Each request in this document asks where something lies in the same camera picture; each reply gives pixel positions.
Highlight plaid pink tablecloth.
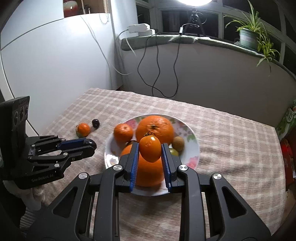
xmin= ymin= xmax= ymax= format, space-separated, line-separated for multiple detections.
xmin=44 ymin=88 xmax=286 ymax=233

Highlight left hand white glove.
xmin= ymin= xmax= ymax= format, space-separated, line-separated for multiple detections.
xmin=2 ymin=179 xmax=46 ymax=232

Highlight red white jar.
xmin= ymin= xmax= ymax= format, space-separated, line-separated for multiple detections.
xmin=63 ymin=0 xmax=78 ymax=18

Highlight bright ring lamp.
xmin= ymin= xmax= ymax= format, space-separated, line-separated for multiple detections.
xmin=178 ymin=0 xmax=212 ymax=7

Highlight green snack package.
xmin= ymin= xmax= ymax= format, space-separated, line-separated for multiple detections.
xmin=276 ymin=99 xmax=296 ymax=141

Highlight red package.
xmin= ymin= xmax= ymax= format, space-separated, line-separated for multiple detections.
xmin=280 ymin=138 xmax=295 ymax=189

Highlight green sill cloth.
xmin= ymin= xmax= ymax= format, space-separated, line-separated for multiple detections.
xmin=120 ymin=34 xmax=296 ymax=77

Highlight lamp tripod stand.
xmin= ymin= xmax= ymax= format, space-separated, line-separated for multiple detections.
xmin=183 ymin=8 xmax=207 ymax=37

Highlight black cable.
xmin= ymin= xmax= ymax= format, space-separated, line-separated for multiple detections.
xmin=137 ymin=22 xmax=200 ymax=98

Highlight dark plum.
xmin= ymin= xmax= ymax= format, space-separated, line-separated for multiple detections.
xmin=92 ymin=119 xmax=100 ymax=129

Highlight brown kiwi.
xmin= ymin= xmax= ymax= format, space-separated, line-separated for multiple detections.
xmin=172 ymin=136 xmax=185 ymax=152

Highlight potted spider plant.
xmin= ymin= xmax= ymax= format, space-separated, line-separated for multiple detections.
xmin=225 ymin=1 xmax=280 ymax=71

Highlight small mandarin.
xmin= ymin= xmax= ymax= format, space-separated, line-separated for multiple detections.
xmin=113 ymin=123 xmax=133 ymax=143

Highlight large round orange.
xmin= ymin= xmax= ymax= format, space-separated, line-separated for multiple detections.
xmin=135 ymin=115 xmax=174 ymax=144

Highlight white power strip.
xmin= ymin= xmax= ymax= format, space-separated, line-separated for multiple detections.
xmin=128 ymin=23 xmax=156 ymax=36

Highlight green grape fruit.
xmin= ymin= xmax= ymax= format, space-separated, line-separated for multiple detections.
xmin=169 ymin=148 xmax=179 ymax=156

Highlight mandarin with green leaf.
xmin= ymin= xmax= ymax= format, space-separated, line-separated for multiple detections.
xmin=76 ymin=123 xmax=91 ymax=138

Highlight large oval orange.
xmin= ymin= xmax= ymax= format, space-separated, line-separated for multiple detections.
xmin=120 ymin=143 xmax=168 ymax=188

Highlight black left camera box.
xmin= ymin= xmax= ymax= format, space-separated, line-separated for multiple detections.
xmin=1 ymin=96 xmax=30 ymax=147

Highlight floral white plate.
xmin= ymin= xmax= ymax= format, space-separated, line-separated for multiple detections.
xmin=104 ymin=113 xmax=200 ymax=196

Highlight white cable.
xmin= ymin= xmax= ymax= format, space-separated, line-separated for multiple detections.
xmin=79 ymin=14 xmax=137 ymax=76

